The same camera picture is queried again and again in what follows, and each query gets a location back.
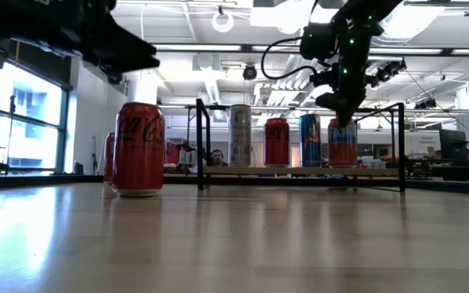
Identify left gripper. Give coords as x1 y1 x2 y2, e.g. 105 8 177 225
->
0 0 161 75

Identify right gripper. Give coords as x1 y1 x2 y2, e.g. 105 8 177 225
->
311 60 368 128

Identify red Fanta strawberry can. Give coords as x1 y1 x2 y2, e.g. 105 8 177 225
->
327 116 359 169

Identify blue silver slim can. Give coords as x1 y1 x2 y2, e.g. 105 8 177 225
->
298 113 322 168

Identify white orange-print slim can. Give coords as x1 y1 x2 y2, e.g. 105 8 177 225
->
227 104 252 168

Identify red Coca-Cola can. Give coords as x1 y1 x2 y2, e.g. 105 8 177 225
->
263 117 291 168
111 101 166 198

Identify orange Fanta can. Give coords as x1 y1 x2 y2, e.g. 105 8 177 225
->
103 132 116 185

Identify long LED light bar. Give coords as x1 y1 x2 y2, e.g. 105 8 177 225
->
152 42 469 56

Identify large glass window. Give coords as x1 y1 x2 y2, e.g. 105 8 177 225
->
0 60 72 175

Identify black computer monitor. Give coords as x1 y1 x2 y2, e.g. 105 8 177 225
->
439 129 468 163

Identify person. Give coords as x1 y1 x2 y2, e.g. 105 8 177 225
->
209 148 228 168

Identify black desk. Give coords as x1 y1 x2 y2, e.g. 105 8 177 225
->
405 161 469 183

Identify black camera on rail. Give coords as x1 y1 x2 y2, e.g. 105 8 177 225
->
366 59 408 85

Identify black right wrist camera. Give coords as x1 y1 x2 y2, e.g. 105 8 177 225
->
299 23 338 61

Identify black looped cable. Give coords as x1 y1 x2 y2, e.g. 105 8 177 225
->
261 36 315 81

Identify small black ceiling camera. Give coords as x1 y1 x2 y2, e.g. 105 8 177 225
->
414 97 437 110

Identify white coiled cable ring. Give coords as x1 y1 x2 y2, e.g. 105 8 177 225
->
211 10 235 34

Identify black metal shelf frame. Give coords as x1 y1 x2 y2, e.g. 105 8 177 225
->
195 98 406 193

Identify silver ventilation duct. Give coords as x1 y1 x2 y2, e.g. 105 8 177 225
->
370 0 447 48

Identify black aluminium rig frame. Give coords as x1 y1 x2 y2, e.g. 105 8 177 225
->
0 173 469 197

